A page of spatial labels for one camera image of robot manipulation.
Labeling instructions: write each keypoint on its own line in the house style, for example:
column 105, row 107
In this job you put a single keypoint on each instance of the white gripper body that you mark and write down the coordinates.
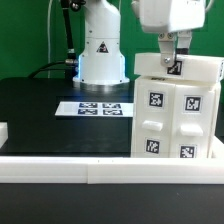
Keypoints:
column 165, row 16

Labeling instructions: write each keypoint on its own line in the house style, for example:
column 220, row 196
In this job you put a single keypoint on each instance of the white cabinet body box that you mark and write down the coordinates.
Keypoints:
column 173, row 118

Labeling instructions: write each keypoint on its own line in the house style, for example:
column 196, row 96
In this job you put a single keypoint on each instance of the white marker base sheet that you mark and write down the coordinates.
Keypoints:
column 94, row 109

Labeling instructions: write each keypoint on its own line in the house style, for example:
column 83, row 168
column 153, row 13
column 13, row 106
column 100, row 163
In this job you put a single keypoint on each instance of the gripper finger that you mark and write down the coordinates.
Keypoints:
column 184, row 41
column 166, row 42

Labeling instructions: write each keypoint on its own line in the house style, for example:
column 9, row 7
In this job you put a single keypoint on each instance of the white cabinet top block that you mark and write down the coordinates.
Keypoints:
column 186, row 67

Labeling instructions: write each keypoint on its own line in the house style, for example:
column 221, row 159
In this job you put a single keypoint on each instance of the white cabinet door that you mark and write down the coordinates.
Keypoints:
column 152, row 118
column 192, row 122

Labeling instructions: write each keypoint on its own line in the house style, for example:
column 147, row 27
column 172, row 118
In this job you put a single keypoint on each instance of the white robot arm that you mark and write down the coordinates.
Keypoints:
column 101, row 64

